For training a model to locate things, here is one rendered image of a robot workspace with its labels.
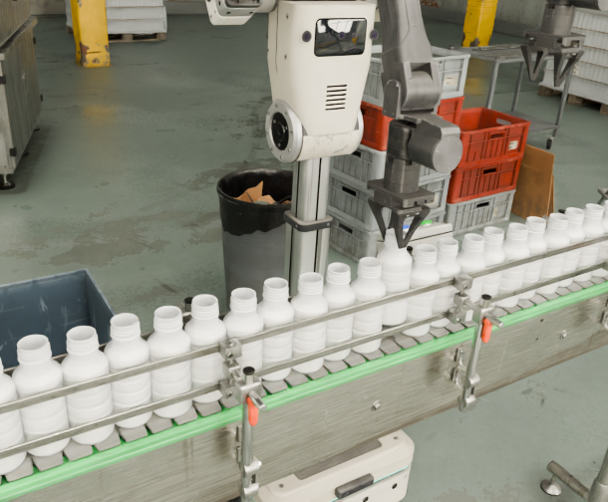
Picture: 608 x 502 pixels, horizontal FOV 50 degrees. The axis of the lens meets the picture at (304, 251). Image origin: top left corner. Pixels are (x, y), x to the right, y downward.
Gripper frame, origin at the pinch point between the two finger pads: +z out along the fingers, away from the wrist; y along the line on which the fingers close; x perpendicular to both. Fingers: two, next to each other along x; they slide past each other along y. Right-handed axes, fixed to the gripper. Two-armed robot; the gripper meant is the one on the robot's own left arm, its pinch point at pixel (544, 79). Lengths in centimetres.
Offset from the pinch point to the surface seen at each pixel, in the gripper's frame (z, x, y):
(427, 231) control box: 27.9, 28.4, -1.6
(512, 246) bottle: 26.8, 19.8, -16.1
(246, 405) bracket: 34, 81, -26
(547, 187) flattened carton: 113, -222, 155
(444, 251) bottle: 24.5, 36.9, -15.2
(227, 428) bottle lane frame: 42, 81, -20
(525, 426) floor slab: 140, -65, 27
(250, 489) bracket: 50, 80, -26
